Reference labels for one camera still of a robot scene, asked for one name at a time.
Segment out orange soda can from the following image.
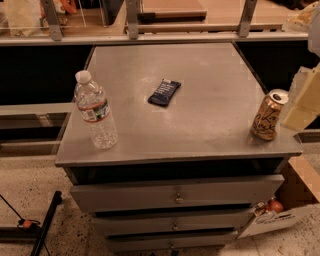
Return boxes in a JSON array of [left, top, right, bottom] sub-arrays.
[[250, 89, 289, 141]]

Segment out grey drawer cabinet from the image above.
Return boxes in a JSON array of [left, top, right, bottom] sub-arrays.
[[56, 43, 301, 252]]

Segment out dark blue rxbar wrapper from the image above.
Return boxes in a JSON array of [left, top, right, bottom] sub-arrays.
[[148, 79, 181, 107]]

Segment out cardboard box with cans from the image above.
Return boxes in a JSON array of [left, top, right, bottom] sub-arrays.
[[240, 156, 320, 238]]

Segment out grey metal shelf rail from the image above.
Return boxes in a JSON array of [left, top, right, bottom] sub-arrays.
[[0, 0, 309, 47]]

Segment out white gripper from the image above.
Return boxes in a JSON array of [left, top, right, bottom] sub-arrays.
[[281, 12, 320, 131]]

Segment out black tripod stand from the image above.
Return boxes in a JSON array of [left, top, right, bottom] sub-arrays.
[[0, 191, 62, 256]]

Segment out clear plastic water bottle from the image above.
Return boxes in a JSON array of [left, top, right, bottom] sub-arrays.
[[74, 70, 118, 149]]

